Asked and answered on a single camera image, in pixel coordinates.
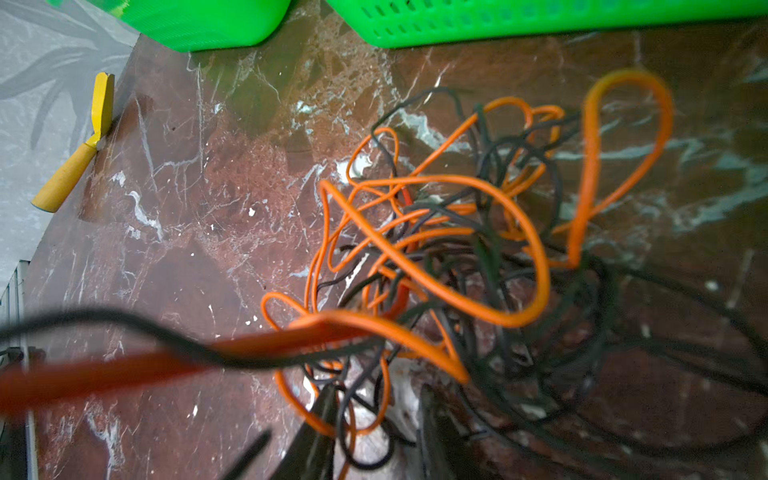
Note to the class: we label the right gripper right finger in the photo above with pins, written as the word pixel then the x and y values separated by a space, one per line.
pixel 444 455

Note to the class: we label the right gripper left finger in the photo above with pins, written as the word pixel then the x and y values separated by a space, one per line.
pixel 310 455

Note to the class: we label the yellow plastic spatula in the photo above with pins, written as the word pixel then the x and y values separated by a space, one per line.
pixel 54 193

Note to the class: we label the middle green plastic basket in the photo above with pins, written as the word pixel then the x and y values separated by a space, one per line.
pixel 409 23

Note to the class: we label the green plastic basket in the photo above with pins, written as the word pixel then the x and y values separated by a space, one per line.
pixel 197 25
pixel 409 23

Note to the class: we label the left green plastic basket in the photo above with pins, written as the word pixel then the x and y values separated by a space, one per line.
pixel 197 25

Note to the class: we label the aluminium rail base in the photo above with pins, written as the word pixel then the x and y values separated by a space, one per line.
pixel 19 458

